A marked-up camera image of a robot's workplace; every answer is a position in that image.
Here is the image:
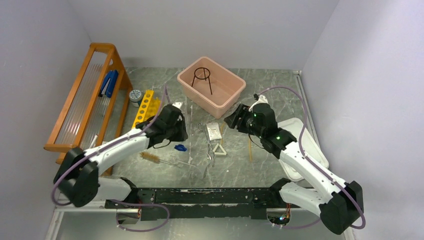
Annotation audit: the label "white plastic lid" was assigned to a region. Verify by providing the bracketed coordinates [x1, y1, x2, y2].
[278, 117, 330, 182]

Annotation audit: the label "yellow test tube rack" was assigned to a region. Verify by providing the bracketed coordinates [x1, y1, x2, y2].
[131, 90, 161, 129]

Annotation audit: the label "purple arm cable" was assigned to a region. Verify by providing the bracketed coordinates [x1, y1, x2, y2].
[50, 85, 171, 233]
[256, 86, 367, 230]

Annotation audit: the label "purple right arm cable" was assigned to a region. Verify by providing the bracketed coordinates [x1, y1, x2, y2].
[256, 86, 367, 230]

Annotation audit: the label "white powder zip bag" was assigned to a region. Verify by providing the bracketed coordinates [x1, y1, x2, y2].
[205, 122, 222, 141]

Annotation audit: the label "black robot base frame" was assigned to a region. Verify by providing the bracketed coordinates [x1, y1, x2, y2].
[104, 187, 287, 221]

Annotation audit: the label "pink plastic bin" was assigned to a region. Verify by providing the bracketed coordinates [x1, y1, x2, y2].
[177, 56, 246, 119]

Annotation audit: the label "wooden drying rack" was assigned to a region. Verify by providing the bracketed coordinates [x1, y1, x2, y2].
[44, 42, 133, 165]

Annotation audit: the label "red tipped glass thermometer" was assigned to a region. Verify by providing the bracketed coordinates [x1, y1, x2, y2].
[88, 134, 98, 149]

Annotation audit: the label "brown test tube brush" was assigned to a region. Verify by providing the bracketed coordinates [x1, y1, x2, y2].
[139, 151, 179, 168]

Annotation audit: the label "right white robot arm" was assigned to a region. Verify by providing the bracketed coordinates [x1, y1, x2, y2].
[224, 103, 366, 235]

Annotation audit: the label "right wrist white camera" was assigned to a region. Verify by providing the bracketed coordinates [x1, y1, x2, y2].
[251, 95, 269, 107]

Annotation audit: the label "blue clamp on rack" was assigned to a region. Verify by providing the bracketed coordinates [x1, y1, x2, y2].
[98, 70, 119, 98]

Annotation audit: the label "white clay triangle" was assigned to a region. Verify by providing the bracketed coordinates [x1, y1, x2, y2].
[212, 143, 227, 156]

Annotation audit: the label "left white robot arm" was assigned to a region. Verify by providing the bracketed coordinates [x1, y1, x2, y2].
[51, 102, 188, 208]

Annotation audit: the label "black ring stand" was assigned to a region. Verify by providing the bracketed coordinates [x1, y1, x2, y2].
[190, 67, 213, 95]

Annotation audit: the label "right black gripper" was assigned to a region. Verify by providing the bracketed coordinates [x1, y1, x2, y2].
[223, 103, 265, 139]

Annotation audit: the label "wrist white camera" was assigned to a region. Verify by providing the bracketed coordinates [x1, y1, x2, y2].
[251, 95, 269, 107]
[172, 102, 183, 110]

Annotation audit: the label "yellow rubber tubing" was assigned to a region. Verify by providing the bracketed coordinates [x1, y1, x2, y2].
[219, 122, 253, 163]

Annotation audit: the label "metal crucible tongs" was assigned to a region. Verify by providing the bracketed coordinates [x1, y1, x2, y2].
[197, 123, 215, 167]

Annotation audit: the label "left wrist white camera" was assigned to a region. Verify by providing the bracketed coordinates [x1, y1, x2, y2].
[172, 102, 183, 110]

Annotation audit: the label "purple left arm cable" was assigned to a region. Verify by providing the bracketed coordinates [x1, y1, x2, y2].
[50, 85, 171, 233]

